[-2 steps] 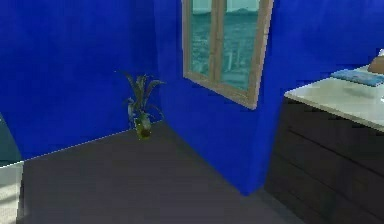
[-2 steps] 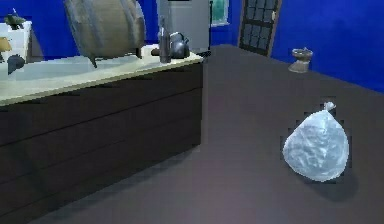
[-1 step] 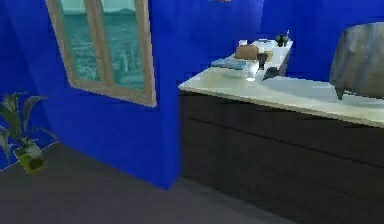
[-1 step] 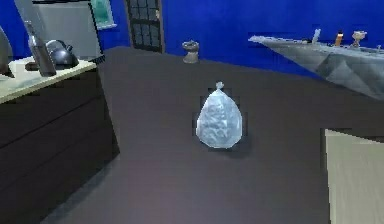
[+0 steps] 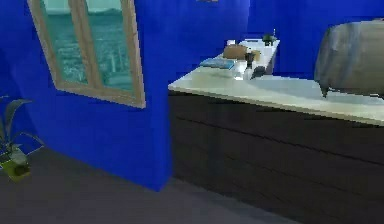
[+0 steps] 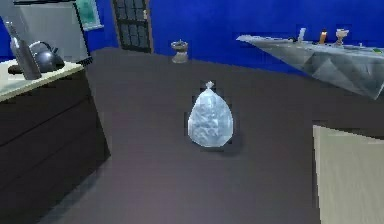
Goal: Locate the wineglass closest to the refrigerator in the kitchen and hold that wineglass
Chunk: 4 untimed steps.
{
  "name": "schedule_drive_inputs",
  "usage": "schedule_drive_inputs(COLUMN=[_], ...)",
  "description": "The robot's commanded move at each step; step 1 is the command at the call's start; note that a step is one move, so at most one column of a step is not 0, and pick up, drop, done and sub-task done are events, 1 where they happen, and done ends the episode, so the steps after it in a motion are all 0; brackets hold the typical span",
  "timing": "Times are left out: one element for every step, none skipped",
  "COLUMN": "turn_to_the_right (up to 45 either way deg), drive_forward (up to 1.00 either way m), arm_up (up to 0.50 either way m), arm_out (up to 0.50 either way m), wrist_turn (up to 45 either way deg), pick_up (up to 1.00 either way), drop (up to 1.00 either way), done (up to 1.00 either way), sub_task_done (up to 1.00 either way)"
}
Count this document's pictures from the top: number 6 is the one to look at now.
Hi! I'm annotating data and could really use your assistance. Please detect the grey refrigerator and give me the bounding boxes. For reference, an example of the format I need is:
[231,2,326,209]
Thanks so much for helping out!
[0,0,94,66]

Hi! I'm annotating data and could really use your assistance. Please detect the pale wineglass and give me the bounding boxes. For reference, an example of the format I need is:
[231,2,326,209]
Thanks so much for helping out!
[334,28,350,47]

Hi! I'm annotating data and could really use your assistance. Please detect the pale blue tied rubbish bag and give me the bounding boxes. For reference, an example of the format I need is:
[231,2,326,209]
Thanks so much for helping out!
[186,80,235,149]

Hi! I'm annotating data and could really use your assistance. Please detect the dark panelled room door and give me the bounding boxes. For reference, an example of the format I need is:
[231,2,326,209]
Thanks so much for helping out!
[111,0,155,54]

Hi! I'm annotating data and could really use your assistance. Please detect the grey metallic table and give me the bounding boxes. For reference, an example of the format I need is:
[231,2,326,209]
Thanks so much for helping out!
[235,33,384,101]

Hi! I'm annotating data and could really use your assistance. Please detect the dark cupboard with pale worktop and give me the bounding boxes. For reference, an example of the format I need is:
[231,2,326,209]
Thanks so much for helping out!
[0,58,112,224]

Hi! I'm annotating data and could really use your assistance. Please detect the black kettle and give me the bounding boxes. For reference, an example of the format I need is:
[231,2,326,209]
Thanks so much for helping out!
[29,41,66,74]

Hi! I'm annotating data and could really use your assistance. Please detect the beige cupboard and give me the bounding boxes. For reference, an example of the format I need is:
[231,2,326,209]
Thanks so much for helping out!
[312,124,384,224]

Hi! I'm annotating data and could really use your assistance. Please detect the teal framed wall picture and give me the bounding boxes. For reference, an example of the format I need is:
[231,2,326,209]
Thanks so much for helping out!
[75,0,104,32]

